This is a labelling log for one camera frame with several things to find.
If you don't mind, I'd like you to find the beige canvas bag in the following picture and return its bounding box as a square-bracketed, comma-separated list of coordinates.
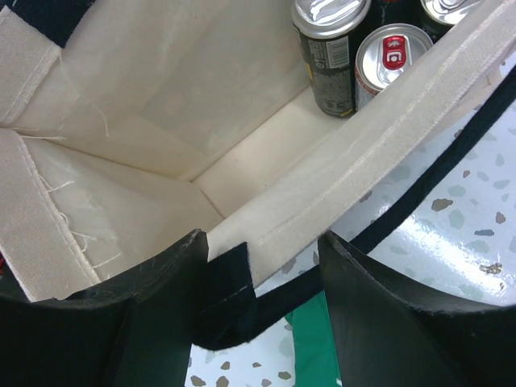
[1, 1, 515, 350]

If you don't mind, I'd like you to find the green jersey shirt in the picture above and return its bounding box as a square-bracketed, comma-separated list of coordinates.
[285, 292, 343, 387]

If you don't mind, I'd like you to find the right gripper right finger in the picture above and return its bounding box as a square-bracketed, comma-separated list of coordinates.
[318, 233, 515, 386]

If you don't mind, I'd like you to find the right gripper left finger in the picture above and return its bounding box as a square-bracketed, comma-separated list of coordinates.
[1, 230, 208, 386]

